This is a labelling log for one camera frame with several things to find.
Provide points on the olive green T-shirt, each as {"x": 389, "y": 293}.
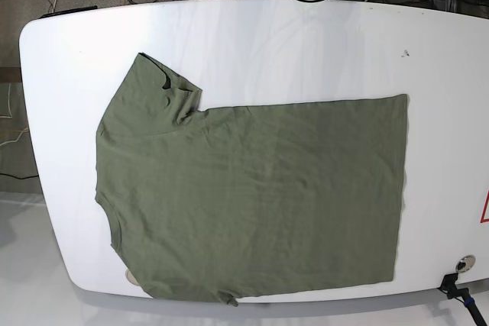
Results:
{"x": 246, "y": 201}

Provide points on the black flat strip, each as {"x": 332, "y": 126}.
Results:
{"x": 68, "y": 12}

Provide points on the red triangle warning sticker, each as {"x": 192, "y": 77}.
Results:
{"x": 484, "y": 215}

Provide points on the silver table grommet left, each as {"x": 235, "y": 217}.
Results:
{"x": 129, "y": 276}

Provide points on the silver table grommet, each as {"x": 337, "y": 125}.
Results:
{"x": 129, "y": 276}
{"x": 465, "y": 264}

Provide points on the silver table grommet right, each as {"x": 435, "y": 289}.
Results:
{"x": 465, "y": 264}

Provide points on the black clamp with pole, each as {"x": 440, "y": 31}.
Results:
{"x": 451, "y": 291}

